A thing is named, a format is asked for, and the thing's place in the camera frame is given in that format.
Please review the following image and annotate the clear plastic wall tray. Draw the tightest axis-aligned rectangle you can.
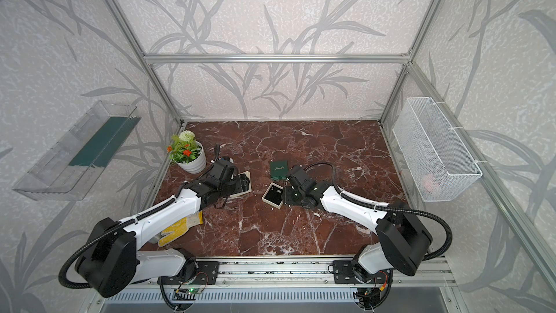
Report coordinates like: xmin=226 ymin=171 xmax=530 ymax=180
xmin=12 ymin=101 xmax=141 ymax=201

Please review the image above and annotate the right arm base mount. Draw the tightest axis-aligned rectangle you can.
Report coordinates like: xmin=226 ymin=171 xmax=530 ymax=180
xmin=331 ymin=260 xmax=389 ymax=285

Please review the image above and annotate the potted flower plant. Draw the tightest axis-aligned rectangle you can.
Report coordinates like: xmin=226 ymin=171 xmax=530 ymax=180
xmin=167 ymin=130 xmax=206 ymax=174

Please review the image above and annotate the yellow paper tag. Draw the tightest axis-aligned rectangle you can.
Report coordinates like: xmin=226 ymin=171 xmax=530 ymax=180
xmin=157 ymin=211 xmax=204 ymax=247

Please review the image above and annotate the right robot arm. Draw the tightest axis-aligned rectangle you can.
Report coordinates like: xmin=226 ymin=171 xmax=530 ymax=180
xmin=282 ymin=165 xmax=453 ymax=283

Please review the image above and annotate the white wire mesh basket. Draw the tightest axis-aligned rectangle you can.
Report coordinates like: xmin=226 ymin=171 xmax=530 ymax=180
xmin=392 ymin=97 xmax=482 ymax=202

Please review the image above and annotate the cream box base black insert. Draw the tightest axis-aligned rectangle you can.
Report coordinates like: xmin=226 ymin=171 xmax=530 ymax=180
xmin=261 ymin=183 xmax=284 ymax=210

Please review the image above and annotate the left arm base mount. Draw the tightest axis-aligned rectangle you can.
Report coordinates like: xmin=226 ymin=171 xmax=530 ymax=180
xmin=158 ymin=261 xmax=220 ymax=285

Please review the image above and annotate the green jewelry box far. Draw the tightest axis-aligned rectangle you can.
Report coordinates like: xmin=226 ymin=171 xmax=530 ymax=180
xmin=269 ymin=160 xmax=289 ymax=181

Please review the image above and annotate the pink object in basket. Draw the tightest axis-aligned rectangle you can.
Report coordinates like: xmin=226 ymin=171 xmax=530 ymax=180
xmin=421 ymin=174 xmax=441 ymax=196

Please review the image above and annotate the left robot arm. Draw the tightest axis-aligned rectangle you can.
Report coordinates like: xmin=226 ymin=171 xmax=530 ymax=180
xmin=58 ymin=156 xmax=251 ymax=298

